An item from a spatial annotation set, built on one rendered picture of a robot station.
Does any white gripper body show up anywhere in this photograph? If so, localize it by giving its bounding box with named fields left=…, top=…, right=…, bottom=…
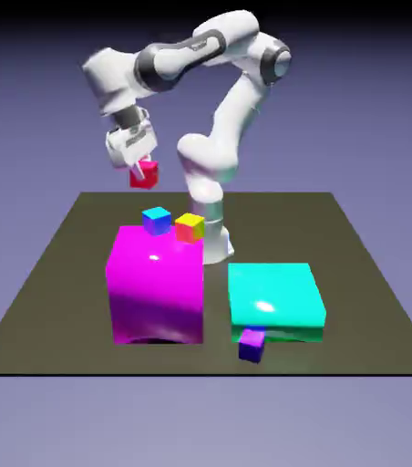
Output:
left=105, top=123, right=157, bottom=171

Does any small red cube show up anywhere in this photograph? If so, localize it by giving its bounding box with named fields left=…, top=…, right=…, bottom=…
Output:
left=129, top=160, right=160, bottom=191

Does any small blue cube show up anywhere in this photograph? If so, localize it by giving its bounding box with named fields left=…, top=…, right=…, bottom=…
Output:
left=141, top=206, right=172, bottom=237

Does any small yellow cube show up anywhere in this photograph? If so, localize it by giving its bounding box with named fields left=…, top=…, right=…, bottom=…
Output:
left=174, top=213, right=206, bottom=244

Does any small purple cube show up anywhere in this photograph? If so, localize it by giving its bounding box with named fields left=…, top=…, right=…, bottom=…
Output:
left=238, top=328, right=266, bottom=364

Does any large magenta box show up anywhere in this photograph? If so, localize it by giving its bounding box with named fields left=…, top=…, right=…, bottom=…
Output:
left=105, top=224, right=205, bottom=346

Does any large cyan box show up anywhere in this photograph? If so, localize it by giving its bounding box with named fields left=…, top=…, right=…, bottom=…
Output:
left=227, top=262, right=327, bottom=345

